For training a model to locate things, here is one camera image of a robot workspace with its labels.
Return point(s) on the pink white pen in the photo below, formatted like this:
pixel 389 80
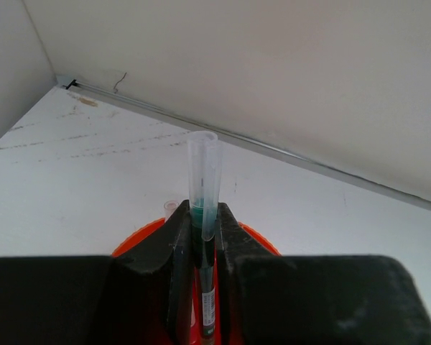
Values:
pixel 169 208

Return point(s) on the aluminium rail right side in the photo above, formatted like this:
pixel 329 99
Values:
pixel 239 140

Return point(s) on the green gel pen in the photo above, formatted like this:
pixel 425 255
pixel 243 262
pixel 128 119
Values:
pixel 205 162

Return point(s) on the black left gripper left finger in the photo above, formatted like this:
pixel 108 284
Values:
pixel 142 296

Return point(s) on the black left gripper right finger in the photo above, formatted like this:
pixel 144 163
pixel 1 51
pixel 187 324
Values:
pixel 266 298

